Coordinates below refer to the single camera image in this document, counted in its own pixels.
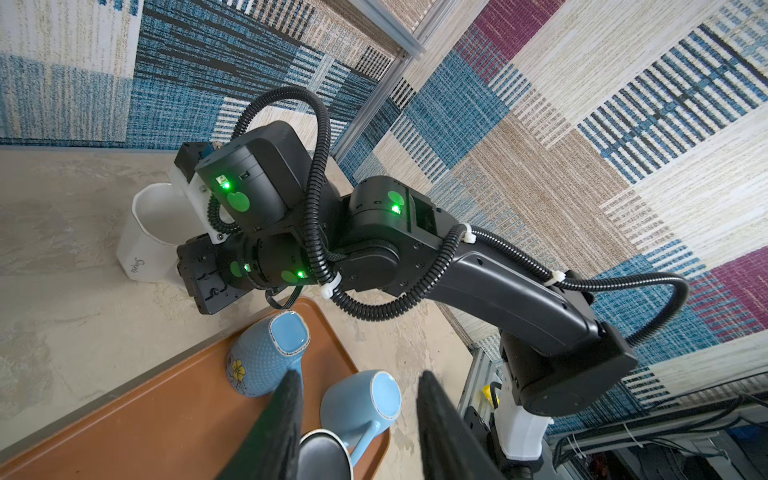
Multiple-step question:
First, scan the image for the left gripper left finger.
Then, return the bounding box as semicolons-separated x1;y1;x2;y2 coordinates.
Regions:
217;370;303;479

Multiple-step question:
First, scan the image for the light blue mug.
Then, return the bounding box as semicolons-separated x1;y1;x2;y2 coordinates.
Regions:
320;370;402;466

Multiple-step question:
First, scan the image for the blue patterned mug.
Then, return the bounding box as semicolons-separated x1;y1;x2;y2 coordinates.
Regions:
226;311;311;398

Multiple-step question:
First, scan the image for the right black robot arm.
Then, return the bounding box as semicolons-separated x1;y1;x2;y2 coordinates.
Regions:
173;86;689;479

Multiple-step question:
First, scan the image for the black mug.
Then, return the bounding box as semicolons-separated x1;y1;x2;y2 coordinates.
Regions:
296;429;354;480

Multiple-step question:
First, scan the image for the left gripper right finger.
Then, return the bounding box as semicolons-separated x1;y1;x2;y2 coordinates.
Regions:
416;370;503;479

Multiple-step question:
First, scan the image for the white faceted mug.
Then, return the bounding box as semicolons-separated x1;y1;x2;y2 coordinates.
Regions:
117;183;205;288

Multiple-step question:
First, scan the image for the brown serving tray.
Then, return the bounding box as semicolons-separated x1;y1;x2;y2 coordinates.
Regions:
0;297;391;480

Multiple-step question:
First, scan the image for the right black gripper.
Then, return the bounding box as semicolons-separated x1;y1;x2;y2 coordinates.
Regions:
176;234;252;315

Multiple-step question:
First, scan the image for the yellow marker right rail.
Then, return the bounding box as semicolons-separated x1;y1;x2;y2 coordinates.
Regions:
482;381;501;409

